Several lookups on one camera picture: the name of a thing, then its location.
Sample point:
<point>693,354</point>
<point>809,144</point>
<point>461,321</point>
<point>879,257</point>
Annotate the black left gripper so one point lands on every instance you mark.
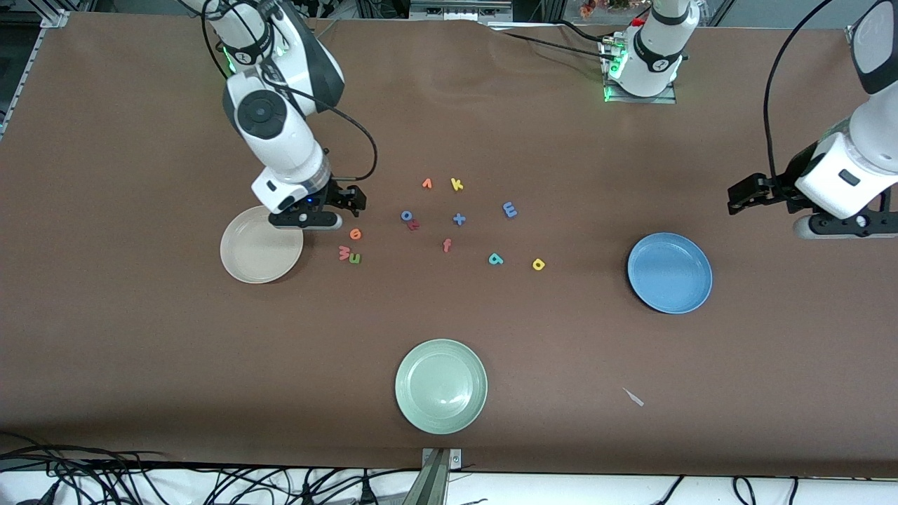
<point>784,184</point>

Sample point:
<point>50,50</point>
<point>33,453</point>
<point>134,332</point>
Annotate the blue foam letter m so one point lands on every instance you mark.
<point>510,210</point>

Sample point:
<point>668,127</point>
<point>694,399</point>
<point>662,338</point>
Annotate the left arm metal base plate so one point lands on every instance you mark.
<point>642,99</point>

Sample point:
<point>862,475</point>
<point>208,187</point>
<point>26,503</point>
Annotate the blue round plate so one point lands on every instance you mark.
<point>670,273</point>

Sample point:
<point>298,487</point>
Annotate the orange artificial flowers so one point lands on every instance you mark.
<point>588,8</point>

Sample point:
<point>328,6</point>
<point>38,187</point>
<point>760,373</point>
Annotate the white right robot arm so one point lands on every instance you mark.
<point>273,133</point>

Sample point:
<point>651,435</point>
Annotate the aluminium frame behind table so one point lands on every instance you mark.
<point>456,10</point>

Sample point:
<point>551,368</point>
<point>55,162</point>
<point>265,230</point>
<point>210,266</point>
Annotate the beige round plate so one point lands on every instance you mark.
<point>256,256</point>

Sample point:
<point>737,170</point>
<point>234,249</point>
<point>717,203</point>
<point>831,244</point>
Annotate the metal table edge bracket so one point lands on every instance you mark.
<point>436,477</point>

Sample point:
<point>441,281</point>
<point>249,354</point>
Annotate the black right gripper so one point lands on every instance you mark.
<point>342,196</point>

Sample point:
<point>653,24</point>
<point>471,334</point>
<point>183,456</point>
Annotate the small white paper scrap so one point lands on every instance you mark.
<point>633,397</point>

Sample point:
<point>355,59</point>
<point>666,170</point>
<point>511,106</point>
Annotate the aluminium side rail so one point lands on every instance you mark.
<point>56,17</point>

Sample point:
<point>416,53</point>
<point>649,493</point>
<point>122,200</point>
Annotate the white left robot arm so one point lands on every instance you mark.
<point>656,56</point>

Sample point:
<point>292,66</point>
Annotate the teal foam letter b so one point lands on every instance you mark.
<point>494,259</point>

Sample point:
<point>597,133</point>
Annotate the pale green round plate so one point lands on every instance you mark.
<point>440,386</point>

